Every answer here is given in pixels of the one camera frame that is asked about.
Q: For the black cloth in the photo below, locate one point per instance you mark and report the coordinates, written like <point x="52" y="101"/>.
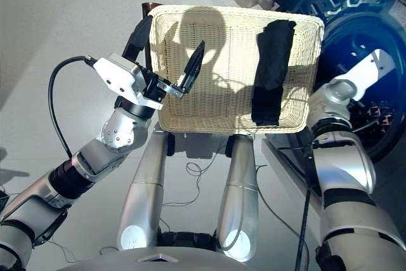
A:
<point x="272" y="61"/>

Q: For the dark brown basket stand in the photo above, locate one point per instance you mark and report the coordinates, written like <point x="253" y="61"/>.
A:
<point x="146" y="9"/>

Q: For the pale woven laundry basket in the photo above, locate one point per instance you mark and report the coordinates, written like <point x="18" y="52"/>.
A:
<point x="222" y="93"/>

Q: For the grey washing machine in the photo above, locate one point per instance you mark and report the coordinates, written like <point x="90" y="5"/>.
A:
<point x="390" y="169"/>

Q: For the black caster wheel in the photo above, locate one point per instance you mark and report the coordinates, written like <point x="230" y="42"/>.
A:
<point x="170" y="144"/>
<point x="230" y="146"/>

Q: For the silver robot leg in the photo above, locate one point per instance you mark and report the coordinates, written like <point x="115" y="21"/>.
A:
<point x="142" y="195"/>
<point x="239" y="204"/>

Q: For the grey robot torso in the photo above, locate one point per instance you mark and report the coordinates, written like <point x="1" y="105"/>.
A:
<point x="152" y="260"/>

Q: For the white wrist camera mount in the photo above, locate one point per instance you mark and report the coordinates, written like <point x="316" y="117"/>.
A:
<point x="115" y="72"/>
<point x="364" y="71"/>

